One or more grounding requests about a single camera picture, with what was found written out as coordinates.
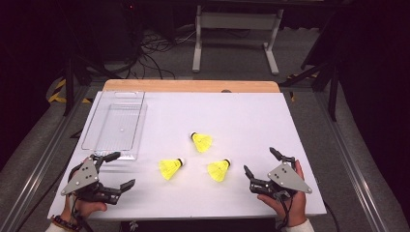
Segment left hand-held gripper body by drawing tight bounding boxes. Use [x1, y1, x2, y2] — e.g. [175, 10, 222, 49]
[60, 158, 119, 206]

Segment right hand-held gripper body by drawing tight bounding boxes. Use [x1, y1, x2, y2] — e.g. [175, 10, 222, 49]
[249, 161, 313, 199]

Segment yellow shuttlecock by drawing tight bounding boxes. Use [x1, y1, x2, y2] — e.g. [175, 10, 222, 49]
[190, 130, 214, 154]
[206, 158, 232, 184]
[158, 157, 187, 182]

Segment clear plastic container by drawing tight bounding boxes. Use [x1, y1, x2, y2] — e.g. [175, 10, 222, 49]
[80, 90, 149, 161]

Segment person's left hand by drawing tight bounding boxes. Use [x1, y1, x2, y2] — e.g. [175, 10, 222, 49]
[61, 194, 108, 224]

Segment person's right hand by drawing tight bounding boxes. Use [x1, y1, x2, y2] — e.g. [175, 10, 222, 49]
[256, 159, 308, 228]

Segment person's right white sleeve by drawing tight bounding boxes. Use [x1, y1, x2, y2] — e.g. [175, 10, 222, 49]
[279, 218, 315, 232]

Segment white table board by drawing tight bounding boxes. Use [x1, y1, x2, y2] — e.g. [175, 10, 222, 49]
[47, 91, 327, 221]

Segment black metal stand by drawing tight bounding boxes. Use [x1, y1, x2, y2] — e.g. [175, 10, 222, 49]
[62, 54, 124, 117]
[278, 61, 339, 123]

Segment wooden table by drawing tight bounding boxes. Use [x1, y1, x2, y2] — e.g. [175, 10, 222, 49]
[102, 78, 280, 94]

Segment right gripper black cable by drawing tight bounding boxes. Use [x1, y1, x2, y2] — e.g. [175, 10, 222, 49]
[277, 192, 295, 231]

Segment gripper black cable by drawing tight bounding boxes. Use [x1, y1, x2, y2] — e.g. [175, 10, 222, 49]
[277, 192, 295, 231]
[71, 196, 95, 232]

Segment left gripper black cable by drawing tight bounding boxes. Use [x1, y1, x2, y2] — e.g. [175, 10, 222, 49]
[71, 196, 95, 232]

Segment aluminium floor rail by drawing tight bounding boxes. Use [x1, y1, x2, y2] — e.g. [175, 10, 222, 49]
[0, 86, 95, 232]
[313, 93, 388, 232]

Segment beaded bracelet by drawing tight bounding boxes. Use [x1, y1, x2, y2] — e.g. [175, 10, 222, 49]
[49, 215, 83, 232]

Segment black floor cables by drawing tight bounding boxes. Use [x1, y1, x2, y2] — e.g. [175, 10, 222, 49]
[105, 28, 197, 80]

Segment white metal stand frame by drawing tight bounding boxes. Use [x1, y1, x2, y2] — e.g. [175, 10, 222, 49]
[191, 4, 284, 76]

